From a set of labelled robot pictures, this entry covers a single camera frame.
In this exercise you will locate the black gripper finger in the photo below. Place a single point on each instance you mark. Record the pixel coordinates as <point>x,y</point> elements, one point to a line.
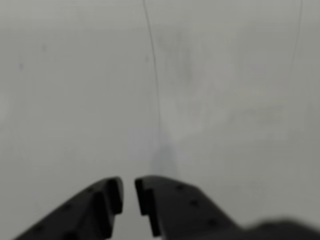
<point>82,212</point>
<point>195,215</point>

